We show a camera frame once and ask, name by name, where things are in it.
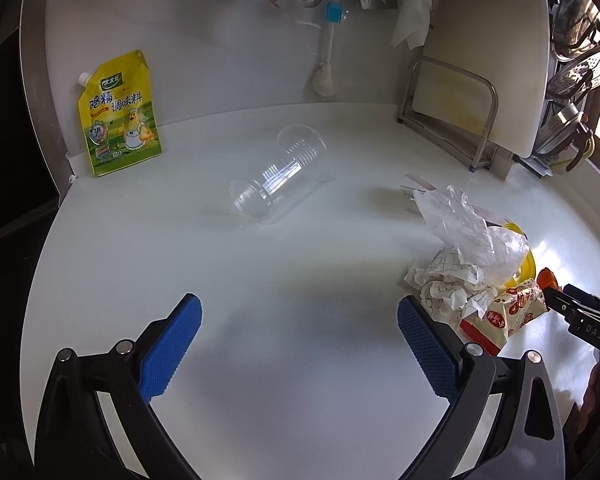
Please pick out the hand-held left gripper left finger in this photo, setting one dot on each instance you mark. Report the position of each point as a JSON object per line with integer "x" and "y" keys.
{"x": 175, "y": 350}

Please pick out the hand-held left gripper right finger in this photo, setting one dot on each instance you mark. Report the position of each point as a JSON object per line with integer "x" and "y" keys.
{"x": 425, "y": 345}

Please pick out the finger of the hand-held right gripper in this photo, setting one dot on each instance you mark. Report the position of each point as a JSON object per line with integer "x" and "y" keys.
{"x": 590, "y": 299}
{"x": 560, "y": 302}

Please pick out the small red-orange wrapper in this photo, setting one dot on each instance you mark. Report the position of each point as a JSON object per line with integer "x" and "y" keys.
{"x": 547, "y": 277}

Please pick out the yellow plastic lid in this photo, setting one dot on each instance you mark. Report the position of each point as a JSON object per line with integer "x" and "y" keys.
{"x": 530, "y": 265}

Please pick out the red and white snack wrapper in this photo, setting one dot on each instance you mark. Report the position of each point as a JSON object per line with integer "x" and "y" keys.
{"x": 510, "y": 310}

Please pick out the printed paper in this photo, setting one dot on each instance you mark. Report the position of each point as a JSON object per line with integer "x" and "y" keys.
{"x": 445, "y": 290}

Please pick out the clear plastic bag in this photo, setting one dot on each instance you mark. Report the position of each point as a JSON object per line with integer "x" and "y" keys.
{"x": 465, "y": 230}

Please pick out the clear plastic cup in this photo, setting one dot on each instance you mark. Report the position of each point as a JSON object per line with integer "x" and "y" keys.
{"x": 280, "y": 175}

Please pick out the person's right hand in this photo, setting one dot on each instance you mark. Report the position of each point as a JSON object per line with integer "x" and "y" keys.
{"x": 591, "y": 395}

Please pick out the wrapped disposable chopsticks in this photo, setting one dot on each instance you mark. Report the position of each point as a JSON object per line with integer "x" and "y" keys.
{"x": 417, "y": 182}

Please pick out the round metal strainer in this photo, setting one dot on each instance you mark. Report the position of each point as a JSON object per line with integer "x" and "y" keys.
{"x": 560, "y": 127}

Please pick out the metal cutting board rack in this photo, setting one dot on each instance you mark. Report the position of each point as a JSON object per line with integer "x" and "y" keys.
{"x": 487, "y": 125}

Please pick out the metal steamer basket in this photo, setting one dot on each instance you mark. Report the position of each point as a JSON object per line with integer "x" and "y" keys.
{"x": 585, "y": 67}

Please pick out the yellow seasoning pouch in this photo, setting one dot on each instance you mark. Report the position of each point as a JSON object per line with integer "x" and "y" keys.
{"x": 120, "y": 120}

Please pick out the white cutting board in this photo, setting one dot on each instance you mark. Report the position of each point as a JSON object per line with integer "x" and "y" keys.
{"x": 480, "y": 60}

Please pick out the white bottle brush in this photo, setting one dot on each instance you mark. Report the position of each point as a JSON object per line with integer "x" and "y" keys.
{"x": 322, "y": 80}

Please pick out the white cloth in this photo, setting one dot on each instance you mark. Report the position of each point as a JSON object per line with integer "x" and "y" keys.
{"x": 410, "y": 15}

